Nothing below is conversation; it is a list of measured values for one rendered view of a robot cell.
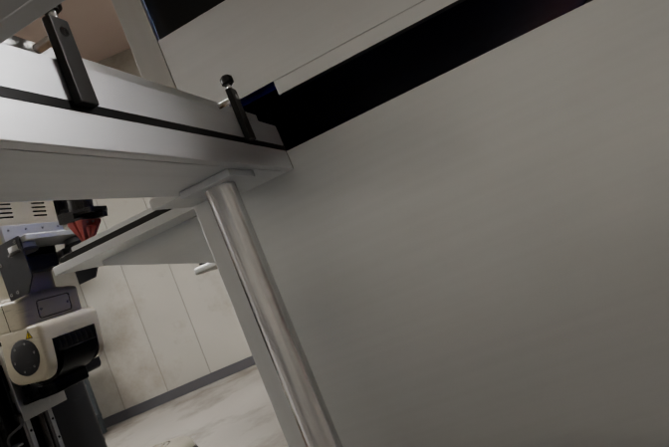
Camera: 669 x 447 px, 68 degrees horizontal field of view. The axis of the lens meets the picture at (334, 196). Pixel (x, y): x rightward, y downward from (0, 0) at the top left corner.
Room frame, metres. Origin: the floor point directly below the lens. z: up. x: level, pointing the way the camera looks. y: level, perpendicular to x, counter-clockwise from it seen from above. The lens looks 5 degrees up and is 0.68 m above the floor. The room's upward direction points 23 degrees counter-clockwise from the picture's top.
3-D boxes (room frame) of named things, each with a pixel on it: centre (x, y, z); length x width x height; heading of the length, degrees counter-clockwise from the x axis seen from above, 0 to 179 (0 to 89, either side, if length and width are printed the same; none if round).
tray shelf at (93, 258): (1.40, 0.34, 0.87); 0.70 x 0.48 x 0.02; 165
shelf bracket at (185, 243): (1.16, 0.41, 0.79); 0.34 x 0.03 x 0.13; 75
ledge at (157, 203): (0.92, 0.23, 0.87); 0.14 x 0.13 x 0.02; 75
